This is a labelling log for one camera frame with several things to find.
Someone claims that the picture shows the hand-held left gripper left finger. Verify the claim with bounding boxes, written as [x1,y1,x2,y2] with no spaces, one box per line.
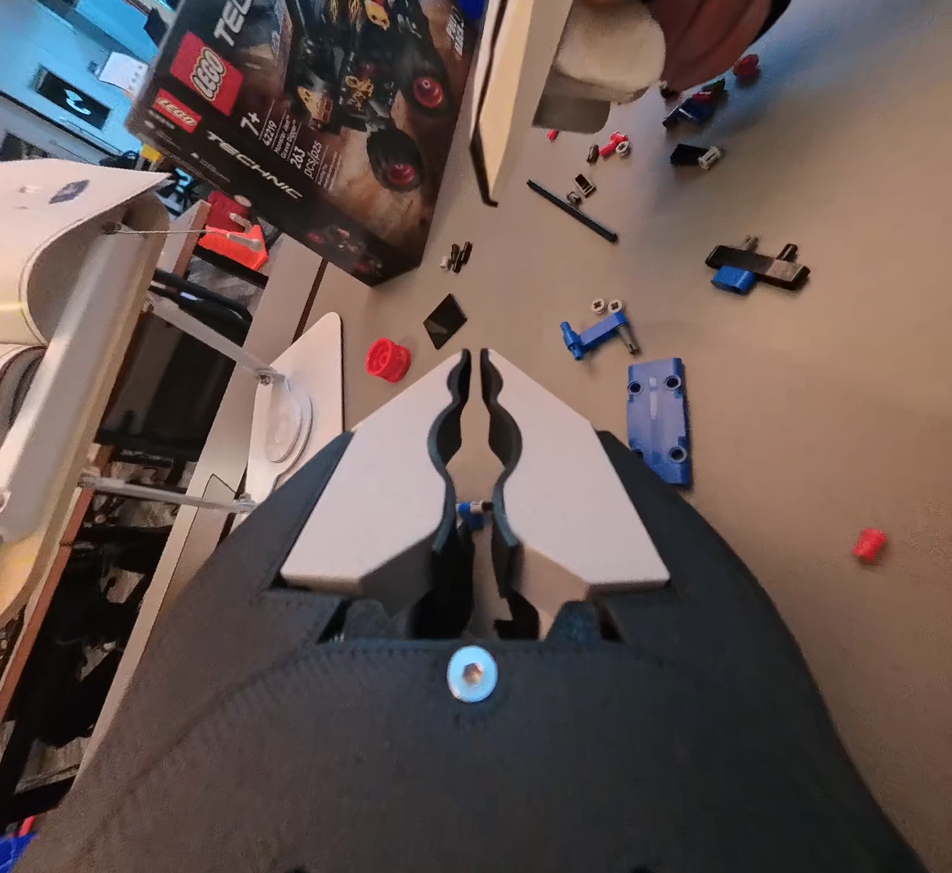
[280,348,476,639]

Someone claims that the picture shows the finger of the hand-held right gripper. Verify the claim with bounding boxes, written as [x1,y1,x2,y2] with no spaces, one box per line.
[476,0,575,209]
[469,0,516,145]

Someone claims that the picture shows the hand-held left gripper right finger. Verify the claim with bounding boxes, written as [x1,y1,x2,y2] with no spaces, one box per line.
[479,348,670,637]

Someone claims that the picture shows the blue holed panel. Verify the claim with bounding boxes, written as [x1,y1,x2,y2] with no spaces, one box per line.
[626,357,694,488]

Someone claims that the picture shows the blue angled holed beam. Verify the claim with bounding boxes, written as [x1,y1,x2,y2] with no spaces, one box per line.
[559,312,632,363]

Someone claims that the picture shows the dark grey holed beam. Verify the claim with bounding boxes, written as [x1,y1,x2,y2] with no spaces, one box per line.
[704,244,812,292]

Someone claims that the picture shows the grey desk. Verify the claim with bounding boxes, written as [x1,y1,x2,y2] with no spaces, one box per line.
[74,0,952,873]

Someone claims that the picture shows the person's right hand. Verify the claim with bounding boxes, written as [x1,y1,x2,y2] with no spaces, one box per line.
[583,0,854,94]

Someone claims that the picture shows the red toy wheel hub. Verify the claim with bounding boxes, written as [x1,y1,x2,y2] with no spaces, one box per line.
[365,337,413,384]

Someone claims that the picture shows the long black axle rod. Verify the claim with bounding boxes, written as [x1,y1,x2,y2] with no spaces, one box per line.
[526,179,620,245]

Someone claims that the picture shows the toy truck set box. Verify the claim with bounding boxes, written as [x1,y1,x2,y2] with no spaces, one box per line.
[125,0,478,288]

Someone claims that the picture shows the black square printed tile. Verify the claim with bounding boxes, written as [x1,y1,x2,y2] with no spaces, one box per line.
[421,293,470,352]

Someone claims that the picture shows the red bag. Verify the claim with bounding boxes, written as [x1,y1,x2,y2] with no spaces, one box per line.
[199,191,269,272]

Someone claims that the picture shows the black wall sign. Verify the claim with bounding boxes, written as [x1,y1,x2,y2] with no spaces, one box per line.
[35,67,113,130]

